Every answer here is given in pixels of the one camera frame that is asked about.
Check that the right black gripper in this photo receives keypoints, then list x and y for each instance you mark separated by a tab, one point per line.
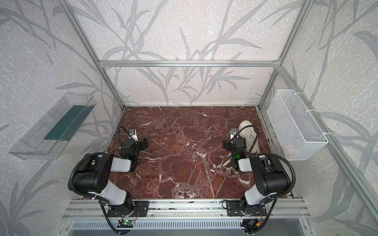
232	146

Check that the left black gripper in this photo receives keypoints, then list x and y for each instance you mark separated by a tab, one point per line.
139	144

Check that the cream white sneaker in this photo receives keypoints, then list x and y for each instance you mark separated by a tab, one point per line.
249	134

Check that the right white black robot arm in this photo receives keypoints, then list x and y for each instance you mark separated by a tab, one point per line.
273	177

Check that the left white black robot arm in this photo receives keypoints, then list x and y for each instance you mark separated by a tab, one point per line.
90	176

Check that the pink object in basket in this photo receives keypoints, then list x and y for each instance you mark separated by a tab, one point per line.
290	150

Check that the green lit circuit board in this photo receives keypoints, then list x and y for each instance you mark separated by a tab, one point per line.
125	224

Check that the right wiring connector bundle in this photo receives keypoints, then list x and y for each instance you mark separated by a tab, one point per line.
251	223

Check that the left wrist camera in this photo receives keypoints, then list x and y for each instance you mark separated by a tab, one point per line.
133	134

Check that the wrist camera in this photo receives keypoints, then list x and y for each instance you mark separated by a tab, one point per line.
133	134
234	133

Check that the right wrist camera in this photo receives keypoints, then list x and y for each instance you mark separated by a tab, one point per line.
234	133

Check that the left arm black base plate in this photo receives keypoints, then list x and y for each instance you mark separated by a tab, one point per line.
136	209

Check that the white wire mesh basket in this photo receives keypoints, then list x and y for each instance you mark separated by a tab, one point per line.
294	124

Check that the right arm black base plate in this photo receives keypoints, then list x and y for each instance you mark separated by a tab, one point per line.
236	208

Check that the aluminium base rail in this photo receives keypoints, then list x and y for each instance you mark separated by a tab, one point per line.
185	214

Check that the clear plastic wall bin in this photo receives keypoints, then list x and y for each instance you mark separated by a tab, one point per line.
47	139

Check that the aluminium frame cage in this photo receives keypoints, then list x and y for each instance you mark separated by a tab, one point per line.
365	192

